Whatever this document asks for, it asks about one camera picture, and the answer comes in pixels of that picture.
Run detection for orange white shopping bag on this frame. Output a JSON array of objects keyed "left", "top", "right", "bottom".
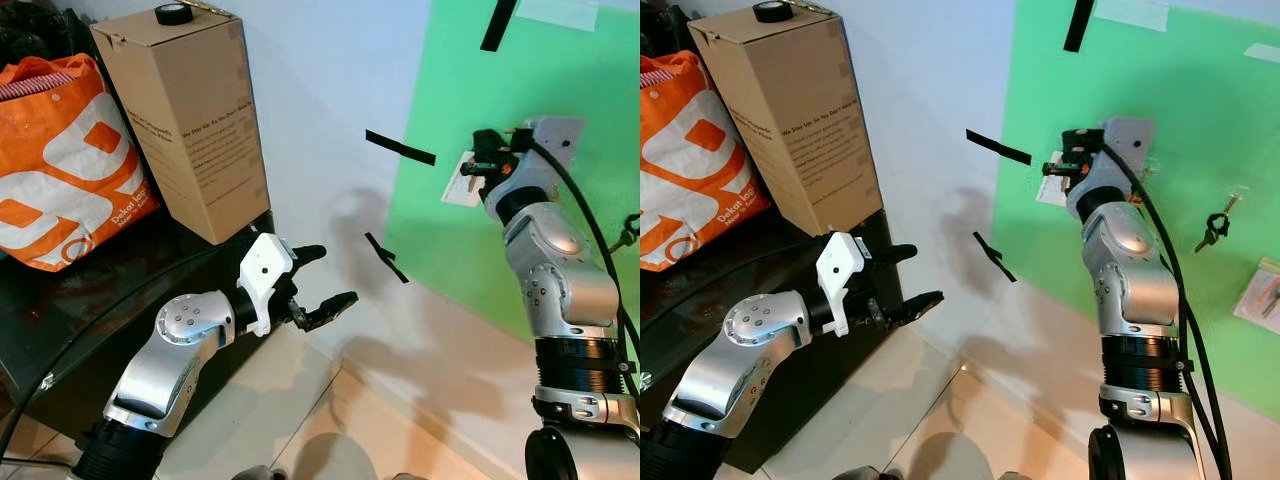
[
  {"left": 0, "top": 53, "right": 161, "bottom": 273},
  {"left": 640, "top": 52, "right": 771, "bottom": 273}
]

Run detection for keys with white tag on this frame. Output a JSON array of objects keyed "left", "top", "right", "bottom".
[
  {"left": 1035, "top": 150, "right": 1073, "bottom": 208},
  {"left": 441, "top": 150, "right": 491, "bottom": 208}
]

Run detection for tall printed cardboard box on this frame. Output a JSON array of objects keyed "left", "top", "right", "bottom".
[
  {"left": 90, "top": 8, "right": 271, "bottom": 246},
  {"left": 688, "top": 8, "right": 886, "bottom": 238}
]

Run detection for black tape strip with hook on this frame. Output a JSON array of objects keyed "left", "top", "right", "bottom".
[
  {"left": 973, "top": 232, "right": 1018, "bottom": 283},
  {"left": 364, "top": 232, "right": 409, "bottom": 284}
]

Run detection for clear plastic key packet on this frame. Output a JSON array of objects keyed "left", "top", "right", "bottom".
[{"left": 1232, "top": 258, "right": 1280, "bottom": 336}]

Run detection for white paper sheet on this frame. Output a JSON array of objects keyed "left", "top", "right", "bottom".
[{"left": 1095, "top": 0, "right": 1171, "bottom": 33}]

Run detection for red white striped clothes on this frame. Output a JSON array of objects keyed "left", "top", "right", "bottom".
[
  {"left": 640, "top": 62, "right": 691, "bottom": 93},
  {"left": 0, "top": 70, "right": 76, "bottom": 103}
]

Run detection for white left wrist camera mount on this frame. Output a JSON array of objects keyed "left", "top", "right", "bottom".
[
  {"left": 817, "top": 232, "right": 867, "bottom": 337},
  {"left": 238, "top": 232, "right": 296, "bottom": 337}
]

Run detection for green backdrop sheet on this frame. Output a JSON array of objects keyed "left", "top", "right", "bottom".
[
  {"left": 385, "top": 0, "right": 641, "bottom": 343},
  {"left": 990, "top": 0, "right": 1280, "bottom": 421}
]

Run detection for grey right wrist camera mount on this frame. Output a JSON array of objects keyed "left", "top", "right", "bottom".
[
  {"left": 525, "top": 115, "right": 586, "bottom": 191},
  {"left": 1100, "top": 117, "right": 1156, "bottom": 191}
]

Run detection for black headed key bunch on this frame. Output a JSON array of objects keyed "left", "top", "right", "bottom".
[
  {"left": 1195, "top": 190, "right": 1241, "bottom": 254},
  {"left": 610, "top": 213, "right": 641, "bottom": 253}
]

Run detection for plain black tape strip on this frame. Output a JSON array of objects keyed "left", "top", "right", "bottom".
[
  {"left": 365, "top": 129, "right": 437, "bottom": 166},
  {"left": 966, "top": 129, "right": 1033, "bottom": 166},
  {"left": 480, "top": 0, "right": 519, "bottom": 53},
  {"left": 1063, "top": 0, "right": 1096, "bottom": 53}
]

